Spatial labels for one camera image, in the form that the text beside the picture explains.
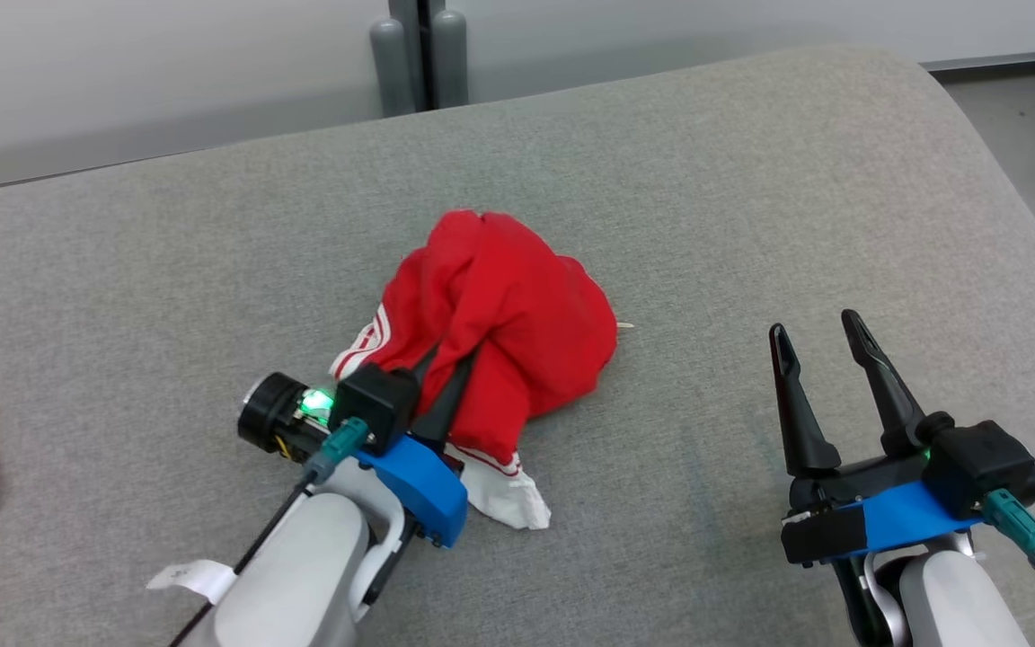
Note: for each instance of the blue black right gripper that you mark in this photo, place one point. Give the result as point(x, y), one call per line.
point(895, 521)

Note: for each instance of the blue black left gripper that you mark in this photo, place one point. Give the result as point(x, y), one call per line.
point(428, 490)

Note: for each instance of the red white jersey shirt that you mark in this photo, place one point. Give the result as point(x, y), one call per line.
point(517, 305)

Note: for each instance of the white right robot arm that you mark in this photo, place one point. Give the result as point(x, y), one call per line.
point(949, 602)

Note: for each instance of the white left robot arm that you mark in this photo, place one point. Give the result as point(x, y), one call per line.
point(302, 575)

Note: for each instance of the grey cylindrical partition foot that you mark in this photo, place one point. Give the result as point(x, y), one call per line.
point(450, 58)
point(392, 67)

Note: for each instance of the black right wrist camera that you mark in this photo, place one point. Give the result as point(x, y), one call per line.
point(976, 463)

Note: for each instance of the grey partition post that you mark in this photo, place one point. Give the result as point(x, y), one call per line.
point(402, 7)

